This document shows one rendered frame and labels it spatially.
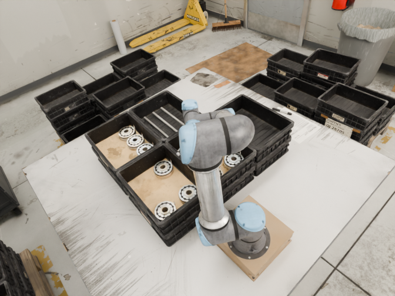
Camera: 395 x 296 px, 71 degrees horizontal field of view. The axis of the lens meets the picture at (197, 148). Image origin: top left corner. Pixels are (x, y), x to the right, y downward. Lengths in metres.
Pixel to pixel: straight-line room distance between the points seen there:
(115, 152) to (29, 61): 2.92
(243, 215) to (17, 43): 3.77
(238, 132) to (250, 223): 0.40
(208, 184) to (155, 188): 0.58
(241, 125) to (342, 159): 1.05
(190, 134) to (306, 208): 0.89
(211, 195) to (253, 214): 0.22
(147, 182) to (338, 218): 0.96
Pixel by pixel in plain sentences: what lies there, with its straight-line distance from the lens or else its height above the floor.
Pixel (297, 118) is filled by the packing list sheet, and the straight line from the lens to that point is 1.98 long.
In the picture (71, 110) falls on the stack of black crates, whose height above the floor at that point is 0.48.
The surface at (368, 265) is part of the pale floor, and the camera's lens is 2.28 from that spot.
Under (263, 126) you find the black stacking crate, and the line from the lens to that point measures 1.70.
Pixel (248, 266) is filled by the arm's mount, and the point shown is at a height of 0.78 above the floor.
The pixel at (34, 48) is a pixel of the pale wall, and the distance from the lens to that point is 4.40.
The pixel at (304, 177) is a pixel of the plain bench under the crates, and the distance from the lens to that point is 1.64.
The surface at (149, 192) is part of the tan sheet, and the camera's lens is 1.44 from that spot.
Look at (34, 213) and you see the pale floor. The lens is 2.84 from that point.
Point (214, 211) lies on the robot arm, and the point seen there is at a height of 1.11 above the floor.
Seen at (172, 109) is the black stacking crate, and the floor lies 0.83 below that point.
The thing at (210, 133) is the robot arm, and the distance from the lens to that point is 0.79.
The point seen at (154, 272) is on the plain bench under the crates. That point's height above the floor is 0.70.
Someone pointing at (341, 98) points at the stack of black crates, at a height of 0.49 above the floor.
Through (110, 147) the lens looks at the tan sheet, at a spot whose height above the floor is 0.83.
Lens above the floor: 1.96
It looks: 46 degrees down
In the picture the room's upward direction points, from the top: 9 degrees counter-clockwise
